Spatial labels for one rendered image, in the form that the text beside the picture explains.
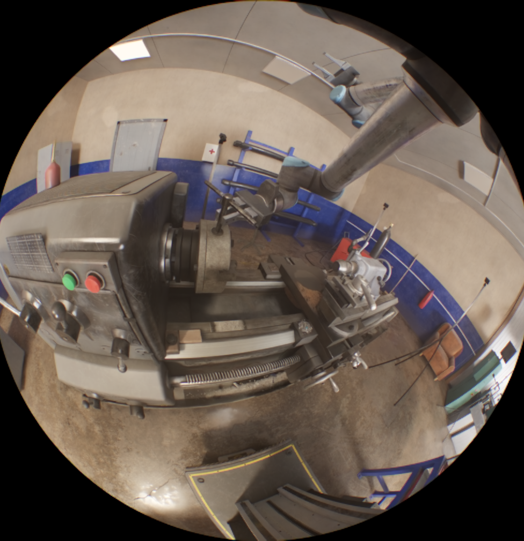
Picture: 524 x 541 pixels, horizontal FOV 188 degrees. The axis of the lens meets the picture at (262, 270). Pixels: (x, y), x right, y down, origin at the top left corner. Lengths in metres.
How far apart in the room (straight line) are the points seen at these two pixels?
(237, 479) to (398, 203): 5.63
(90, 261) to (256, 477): 1.20
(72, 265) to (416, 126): 0.54
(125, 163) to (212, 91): 2.16
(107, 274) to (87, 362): 0.51
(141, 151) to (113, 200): 3.38
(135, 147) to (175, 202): 3.18
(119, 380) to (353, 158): 0.92
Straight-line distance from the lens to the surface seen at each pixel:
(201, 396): 1.01
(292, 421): 1.58
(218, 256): 0.44
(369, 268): 1.12
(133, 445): 1.55
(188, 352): 0.61
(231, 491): 1.21
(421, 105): 0.30
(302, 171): 0.58
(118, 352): 0.40
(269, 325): 0.74
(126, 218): 0.27
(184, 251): 0.47
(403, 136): 0.33
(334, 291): 0.69
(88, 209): 0.32
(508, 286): 5.16
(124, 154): 3.82
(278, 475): 1.23
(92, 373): 0.73
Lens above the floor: 1.40
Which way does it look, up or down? 33 degrees down
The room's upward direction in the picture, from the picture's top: 22 degrees clockwise
